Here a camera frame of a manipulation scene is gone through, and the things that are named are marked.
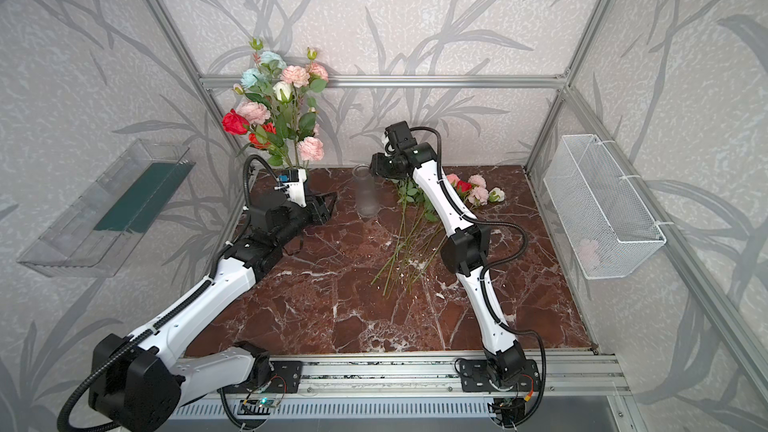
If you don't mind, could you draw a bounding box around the clear frosted glass vase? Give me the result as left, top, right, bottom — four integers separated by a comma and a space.
352, 164, 380, 219

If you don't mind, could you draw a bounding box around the small pink flower stem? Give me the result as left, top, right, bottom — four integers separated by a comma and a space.
293, 125, 325, 168

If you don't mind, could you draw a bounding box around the red rose stem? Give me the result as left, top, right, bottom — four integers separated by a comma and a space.
222, 109, 263, 153
248, 122, 290, 168

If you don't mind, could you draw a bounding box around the pink carnation tall stem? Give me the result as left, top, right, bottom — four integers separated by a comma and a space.
273, 47, 329, 159

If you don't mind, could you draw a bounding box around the light blue flower stem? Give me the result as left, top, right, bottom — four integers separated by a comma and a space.
236, 38, 287, 104

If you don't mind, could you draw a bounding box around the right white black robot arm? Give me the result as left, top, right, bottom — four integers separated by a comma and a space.
370, 121, 547, 390

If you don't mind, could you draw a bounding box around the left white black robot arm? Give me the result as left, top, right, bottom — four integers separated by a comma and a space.
57, 155, 338, 431

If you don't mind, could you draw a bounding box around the mixed artificial flower pile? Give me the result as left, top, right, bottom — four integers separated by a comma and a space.
371, 174, 506, 297

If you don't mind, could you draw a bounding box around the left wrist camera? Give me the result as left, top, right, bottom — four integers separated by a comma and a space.
278, 168, 307, 208

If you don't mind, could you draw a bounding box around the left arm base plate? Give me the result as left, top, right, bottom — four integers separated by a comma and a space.
224, 360, 303, 394

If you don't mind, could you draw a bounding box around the aluminium front rail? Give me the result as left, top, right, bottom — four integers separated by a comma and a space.
128, 353, 631, 400

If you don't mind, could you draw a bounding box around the clear plastic wall bin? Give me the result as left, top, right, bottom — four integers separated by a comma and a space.
18, 139, 195, 278

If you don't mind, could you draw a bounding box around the white wire mesh basket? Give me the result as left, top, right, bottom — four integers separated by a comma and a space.
544, 134, 667, 280

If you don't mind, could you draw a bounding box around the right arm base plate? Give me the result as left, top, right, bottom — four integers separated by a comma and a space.
454, 358, 541, 396

